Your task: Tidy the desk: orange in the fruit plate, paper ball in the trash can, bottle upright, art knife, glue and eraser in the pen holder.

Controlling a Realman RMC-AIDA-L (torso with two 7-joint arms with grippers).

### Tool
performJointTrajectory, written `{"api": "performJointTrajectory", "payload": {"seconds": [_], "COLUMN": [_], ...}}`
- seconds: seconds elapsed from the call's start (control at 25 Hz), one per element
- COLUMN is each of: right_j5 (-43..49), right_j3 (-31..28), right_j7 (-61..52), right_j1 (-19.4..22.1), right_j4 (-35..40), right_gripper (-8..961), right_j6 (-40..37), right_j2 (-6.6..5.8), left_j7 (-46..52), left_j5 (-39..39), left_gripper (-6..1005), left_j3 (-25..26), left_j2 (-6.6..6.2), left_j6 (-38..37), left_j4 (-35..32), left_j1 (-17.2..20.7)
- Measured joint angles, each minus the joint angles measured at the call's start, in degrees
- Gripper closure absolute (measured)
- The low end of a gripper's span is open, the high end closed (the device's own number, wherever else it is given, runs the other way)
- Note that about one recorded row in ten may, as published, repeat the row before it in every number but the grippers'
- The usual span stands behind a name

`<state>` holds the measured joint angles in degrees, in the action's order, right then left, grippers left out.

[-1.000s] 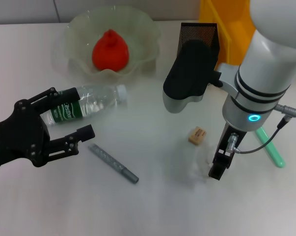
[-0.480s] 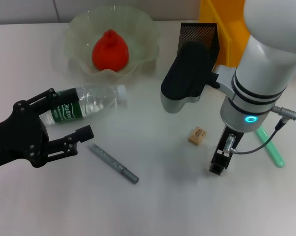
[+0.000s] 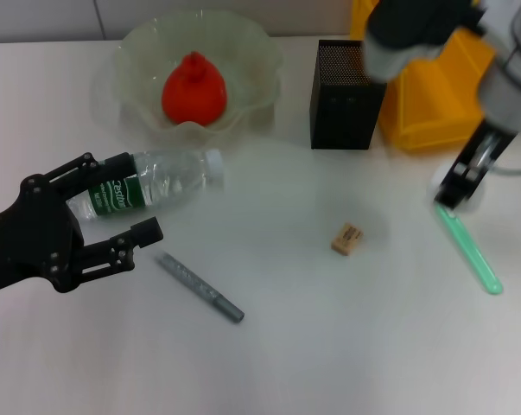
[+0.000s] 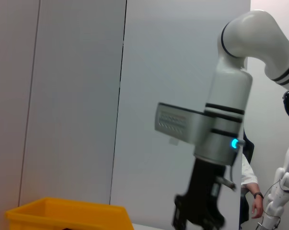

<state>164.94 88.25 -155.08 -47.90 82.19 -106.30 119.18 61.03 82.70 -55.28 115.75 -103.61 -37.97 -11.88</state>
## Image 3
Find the small tan eraser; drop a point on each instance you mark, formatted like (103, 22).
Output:
(347, 239)

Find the red-orange fruit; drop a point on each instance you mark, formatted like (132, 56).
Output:
(195, 91)

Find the black mesh pen holder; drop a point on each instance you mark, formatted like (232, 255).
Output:
(346, 121)

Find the clear green-label water bottle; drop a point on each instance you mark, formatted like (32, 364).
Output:
(169, 173)

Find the pale green glass fruit bowl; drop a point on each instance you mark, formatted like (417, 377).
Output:
(251, 78)

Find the grey glitter pen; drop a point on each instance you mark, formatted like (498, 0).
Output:
(199, 287)

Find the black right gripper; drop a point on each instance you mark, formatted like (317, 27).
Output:
(487, 147)

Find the mint green pen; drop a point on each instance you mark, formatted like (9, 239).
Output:
(472, 255)

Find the black grey right wrist camera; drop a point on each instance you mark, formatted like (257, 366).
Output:
(407, 30)

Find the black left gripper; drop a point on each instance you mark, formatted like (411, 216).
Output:
(27, 238)

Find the yellow plastic bin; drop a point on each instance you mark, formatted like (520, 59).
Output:
(428, 108)

